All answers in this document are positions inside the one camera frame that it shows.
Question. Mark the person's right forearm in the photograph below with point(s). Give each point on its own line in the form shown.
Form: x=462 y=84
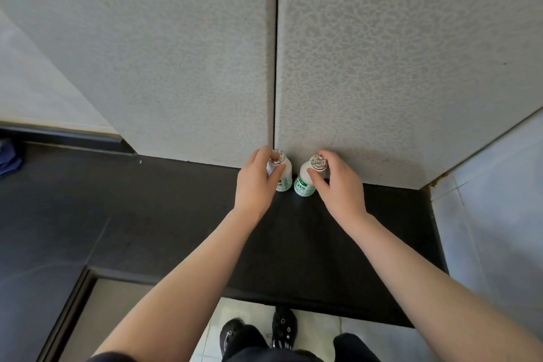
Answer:
x=449 y=289

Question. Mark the person's left hand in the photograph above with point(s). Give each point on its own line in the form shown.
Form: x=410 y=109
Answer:
x=254 y=192

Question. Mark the purple plastic bag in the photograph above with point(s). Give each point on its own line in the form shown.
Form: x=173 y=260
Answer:
x=9 y=158

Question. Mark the person's black right shoe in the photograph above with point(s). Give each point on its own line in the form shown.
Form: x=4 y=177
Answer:
x=283 y=328

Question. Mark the person's left forearm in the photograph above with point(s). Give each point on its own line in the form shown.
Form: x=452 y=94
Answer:
x=182 y=289

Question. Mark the white yogurt bottle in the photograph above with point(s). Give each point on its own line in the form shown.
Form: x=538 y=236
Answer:
x=286 y=181
x=303 y=185

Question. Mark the white corner base cabinet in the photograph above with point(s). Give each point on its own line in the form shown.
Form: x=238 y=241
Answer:
x=106 y=319

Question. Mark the person's black left shoe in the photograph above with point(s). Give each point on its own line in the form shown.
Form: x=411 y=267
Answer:
x=231 y=336

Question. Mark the person's black trousers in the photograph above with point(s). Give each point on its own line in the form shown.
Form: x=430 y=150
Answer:
x=352 y=349

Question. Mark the person's black shoe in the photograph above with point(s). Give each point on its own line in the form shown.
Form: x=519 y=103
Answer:
x=283 y=328
x=231 y=336

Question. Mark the tall grey cabinet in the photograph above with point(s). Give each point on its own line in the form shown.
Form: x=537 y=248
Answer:
x=382 y=56

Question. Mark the person's right hand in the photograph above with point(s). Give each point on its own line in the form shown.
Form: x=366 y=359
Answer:
x=343 y=192

